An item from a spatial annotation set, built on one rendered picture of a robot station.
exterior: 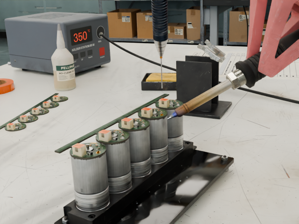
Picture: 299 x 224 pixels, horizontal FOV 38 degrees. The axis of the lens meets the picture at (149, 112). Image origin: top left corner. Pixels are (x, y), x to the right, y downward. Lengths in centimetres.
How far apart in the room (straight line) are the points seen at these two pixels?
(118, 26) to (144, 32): 33
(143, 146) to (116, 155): 3
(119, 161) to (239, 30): 419
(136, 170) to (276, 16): 16
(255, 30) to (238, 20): 408
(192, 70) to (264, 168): 17
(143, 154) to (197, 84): 21
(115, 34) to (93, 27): 418
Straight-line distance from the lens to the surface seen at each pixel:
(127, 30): 489
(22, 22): 79
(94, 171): 29
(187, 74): 53
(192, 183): 36
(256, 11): 38
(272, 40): 36
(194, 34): 461
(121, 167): 32
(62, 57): 66
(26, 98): 65
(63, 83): 67
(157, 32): 31
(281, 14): 35
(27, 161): 45
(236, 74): 37
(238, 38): 449
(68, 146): 31
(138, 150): 34
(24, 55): 81
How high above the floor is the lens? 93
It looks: 19 degrees down
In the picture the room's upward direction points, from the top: 2 degrees counter-clockwise
